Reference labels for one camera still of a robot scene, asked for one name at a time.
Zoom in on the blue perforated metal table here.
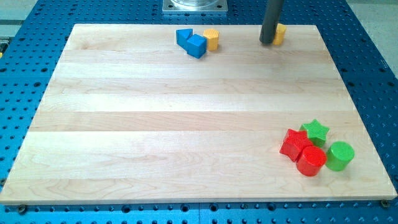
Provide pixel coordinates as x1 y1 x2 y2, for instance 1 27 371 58
1 1 397 223

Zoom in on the red cylinder block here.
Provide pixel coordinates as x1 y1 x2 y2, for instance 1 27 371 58
296 146 327 177

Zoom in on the green star block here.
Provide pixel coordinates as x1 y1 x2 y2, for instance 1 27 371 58
299 119 330 147

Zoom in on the red star block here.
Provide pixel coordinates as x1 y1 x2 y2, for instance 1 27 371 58
279 129 313 162

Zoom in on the green cylinder block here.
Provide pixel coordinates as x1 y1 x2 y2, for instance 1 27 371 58
325 141 355 171

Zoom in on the blue cube block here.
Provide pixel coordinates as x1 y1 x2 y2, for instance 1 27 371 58
187 34 207 58

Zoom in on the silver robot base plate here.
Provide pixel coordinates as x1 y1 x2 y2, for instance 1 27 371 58
162 0 228 14

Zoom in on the light wooden board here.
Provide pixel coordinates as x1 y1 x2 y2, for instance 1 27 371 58
1 24 397 205

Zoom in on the yellow hexagon block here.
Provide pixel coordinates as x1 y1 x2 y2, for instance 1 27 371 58
203 29 220 51

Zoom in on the yellow heart block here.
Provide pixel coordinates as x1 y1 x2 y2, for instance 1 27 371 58
272 23 287 45

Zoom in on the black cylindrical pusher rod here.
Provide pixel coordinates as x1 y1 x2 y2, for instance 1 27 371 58
259 0 284 45

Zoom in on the blue triangle block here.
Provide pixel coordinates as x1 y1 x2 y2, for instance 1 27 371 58
175 29 193 50

